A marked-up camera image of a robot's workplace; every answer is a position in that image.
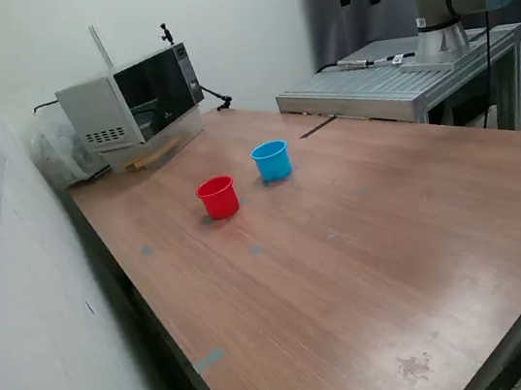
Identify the aluminium profile robot stand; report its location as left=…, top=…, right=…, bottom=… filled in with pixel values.
left=269, top=19, right=521, bottom=164

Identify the yellow wooden piece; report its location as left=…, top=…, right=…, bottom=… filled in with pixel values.
left=118, top=135, right=186, bottom=173

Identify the black cable on stand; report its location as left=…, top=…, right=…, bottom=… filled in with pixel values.
left=316, top=49, right=418, bottom=75

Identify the small black camera mount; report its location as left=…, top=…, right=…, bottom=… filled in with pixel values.
left=157, top=20, right=177, bottom=48

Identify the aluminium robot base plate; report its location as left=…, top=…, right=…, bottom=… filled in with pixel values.
left=396, top=39, right=491, bottom=77

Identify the long grey tape strip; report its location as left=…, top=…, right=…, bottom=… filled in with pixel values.
left=191, top=345, right=229, bottom=375

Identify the thick black robot power cable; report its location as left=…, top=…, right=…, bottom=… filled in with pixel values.
left=468, top=11, right=509, bottom=131

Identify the blue plastic bin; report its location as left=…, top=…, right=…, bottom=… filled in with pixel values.
left=248, top=138, right=295, bottom=185

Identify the black microwave power cord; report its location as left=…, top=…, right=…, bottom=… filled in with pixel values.
left=32, top=100, right=61, bottom=115

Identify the red plastic bin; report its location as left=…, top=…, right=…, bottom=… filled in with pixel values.
left=193, top=174, right=242, bottom=224

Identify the grey plastic bag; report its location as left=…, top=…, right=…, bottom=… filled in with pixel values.
left=17, top=105, right=113, bottom=194

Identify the thin metal strip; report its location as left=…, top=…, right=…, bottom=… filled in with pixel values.
left=297, top=114, right=340, bottom=140

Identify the silver microwave oven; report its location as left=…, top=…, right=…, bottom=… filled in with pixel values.
left=49, top=40, right=212, bottom=159

